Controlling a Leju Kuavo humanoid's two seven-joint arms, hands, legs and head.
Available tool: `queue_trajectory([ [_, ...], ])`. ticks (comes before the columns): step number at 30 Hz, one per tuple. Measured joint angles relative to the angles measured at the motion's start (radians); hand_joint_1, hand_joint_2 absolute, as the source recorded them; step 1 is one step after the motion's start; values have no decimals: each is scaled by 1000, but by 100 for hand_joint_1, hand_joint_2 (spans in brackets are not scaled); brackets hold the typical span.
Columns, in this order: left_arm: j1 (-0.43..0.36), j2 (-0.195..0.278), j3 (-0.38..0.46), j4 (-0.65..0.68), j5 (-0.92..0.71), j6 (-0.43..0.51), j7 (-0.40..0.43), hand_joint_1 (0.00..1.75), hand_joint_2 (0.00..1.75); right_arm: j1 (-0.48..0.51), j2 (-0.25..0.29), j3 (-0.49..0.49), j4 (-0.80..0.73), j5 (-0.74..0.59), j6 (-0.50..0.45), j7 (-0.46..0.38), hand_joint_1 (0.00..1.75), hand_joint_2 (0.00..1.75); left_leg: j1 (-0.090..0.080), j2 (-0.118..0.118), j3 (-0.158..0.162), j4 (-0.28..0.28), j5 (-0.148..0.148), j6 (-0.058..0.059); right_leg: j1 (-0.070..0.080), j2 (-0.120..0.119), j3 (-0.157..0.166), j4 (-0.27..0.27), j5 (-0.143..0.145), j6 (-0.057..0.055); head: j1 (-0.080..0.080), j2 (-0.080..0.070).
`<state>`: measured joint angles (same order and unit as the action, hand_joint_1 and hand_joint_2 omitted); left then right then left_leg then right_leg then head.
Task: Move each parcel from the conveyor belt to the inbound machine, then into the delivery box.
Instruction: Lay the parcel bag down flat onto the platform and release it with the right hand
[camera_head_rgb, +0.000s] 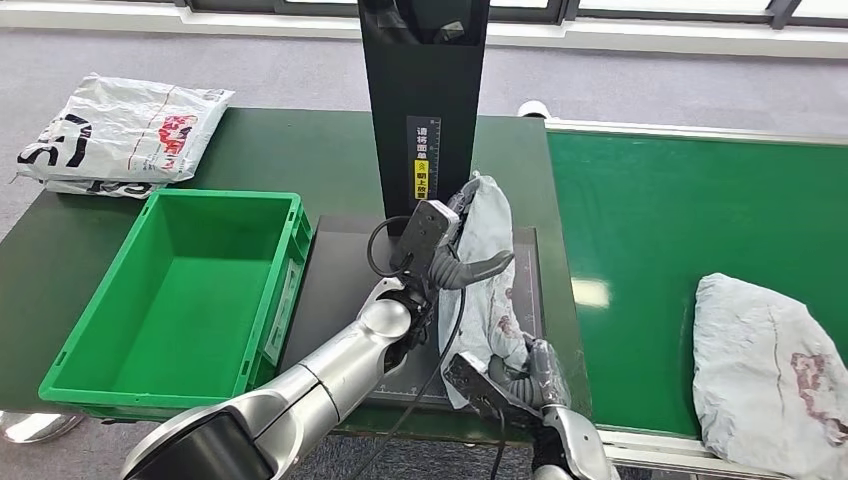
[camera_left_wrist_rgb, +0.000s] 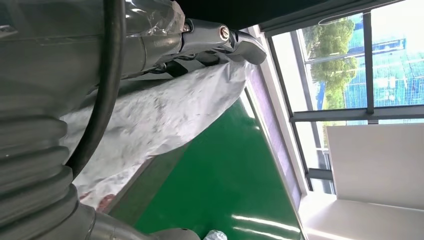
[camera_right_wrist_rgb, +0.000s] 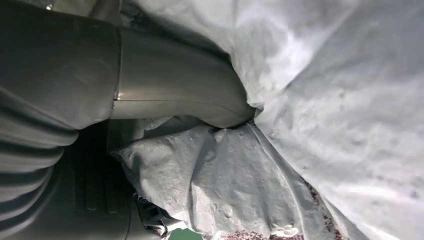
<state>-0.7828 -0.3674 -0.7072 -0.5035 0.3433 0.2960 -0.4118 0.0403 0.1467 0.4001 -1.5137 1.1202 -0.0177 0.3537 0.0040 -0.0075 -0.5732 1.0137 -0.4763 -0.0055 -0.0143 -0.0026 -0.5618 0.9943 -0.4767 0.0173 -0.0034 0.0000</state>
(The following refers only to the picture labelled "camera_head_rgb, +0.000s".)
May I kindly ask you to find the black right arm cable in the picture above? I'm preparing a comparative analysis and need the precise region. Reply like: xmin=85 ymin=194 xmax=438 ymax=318
xmin=488 ymin=410 xmax=510 ymax=480

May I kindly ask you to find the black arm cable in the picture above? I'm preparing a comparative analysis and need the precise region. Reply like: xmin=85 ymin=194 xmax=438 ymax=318
xmin=366 ymin=215 xmax=466 ymax=480
xmin=488 ymin=410 xmax=510 ymax=480

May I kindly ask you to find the green conveyor belt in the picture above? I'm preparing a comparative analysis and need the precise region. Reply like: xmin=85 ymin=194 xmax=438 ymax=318
xmin=546 ymin=130 xmax=848 ymax=440

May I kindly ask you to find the white window sill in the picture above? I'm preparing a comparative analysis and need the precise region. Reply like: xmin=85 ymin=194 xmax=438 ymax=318
xmin=0 ymin=3 xmax=848 ymax=60

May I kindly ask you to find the dark green table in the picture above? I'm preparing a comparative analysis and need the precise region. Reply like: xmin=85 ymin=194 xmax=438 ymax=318
xmin=0 ymin=107 xmax=594 ymax=445

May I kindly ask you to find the grey plastic parcel bag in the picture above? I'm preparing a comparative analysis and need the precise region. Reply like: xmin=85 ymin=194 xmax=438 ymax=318
xmin=692 ymin=272 xmax=848 ymax=480
xmin=437 ymin=173 xmax=533 ymax=409

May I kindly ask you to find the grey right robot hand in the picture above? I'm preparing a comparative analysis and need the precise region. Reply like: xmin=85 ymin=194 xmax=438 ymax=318
xmin=488 ymin=336 xmax=573 ymax=415

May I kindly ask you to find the white printed parcel bag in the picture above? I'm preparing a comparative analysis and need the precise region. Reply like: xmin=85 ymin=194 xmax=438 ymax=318
xmin=42 ymin=178 xmax=167 ymax=200
xmin=16 ymin=72 xmax=235 ymax=184

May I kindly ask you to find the black scanner platform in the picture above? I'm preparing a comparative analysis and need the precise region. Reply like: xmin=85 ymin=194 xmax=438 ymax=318
xmin=278 ymin=213 xmax=546 ymax=409

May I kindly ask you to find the black yellow column sticker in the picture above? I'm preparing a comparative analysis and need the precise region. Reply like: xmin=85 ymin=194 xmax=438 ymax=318
xmin=405 ymin=115 xmax=442 ymax=201

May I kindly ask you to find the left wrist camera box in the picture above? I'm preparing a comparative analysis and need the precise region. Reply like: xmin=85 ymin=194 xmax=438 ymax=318
xmin=390 ymin=199 xmax=462 ymax=283

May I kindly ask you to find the green plastic crate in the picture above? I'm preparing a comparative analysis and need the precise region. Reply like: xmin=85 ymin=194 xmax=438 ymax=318
xmin=38 ymin=188 xmax=314 ymax=423

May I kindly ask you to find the white crate label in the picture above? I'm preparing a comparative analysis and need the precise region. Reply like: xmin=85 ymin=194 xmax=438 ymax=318
xmin=263 ymin=258 xmax=300 ymax=367

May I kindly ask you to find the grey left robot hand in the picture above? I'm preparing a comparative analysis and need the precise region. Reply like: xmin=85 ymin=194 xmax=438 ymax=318
xmin=428 ymin=176 xmax=516 ymax=291

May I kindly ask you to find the dark window frame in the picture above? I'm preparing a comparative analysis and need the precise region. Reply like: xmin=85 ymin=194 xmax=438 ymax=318
xmin=0 ymin=0 xmax=848 ymax=31

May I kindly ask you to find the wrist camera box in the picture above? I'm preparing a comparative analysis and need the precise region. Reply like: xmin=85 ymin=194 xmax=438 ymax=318
xmin=390 ymin=199 xmax=462 ymax=283
xmin=442 ymin=351 xmax=525 ymax=425

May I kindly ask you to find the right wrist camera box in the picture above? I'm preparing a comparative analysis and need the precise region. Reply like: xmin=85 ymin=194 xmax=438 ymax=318
xmin=442 ymin=351 xmax=525 ymax=425

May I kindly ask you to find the black scanner column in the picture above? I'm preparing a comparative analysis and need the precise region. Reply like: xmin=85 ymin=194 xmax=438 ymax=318
xmin=357 ymin=0 xmax=492 ymax=233

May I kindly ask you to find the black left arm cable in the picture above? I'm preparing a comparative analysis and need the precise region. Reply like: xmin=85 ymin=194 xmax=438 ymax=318
xmin=366 ymin=215 xmax=466 ymax=480

